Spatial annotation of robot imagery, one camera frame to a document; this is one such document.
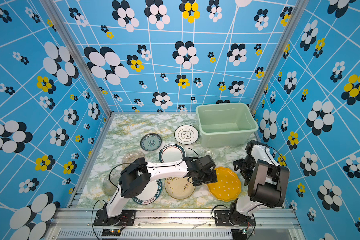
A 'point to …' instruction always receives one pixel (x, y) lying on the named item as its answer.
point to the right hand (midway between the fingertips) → (240, 174)
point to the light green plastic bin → (225, 124)
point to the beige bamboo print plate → (179, 187)
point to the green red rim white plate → (171, 152)
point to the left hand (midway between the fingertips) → (215, 183)
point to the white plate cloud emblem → (186, 134)
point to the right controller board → (239, 234)
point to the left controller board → (111, 232)
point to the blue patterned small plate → (150, 142)
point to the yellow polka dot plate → (228, 186)
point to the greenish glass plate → (110, 183)
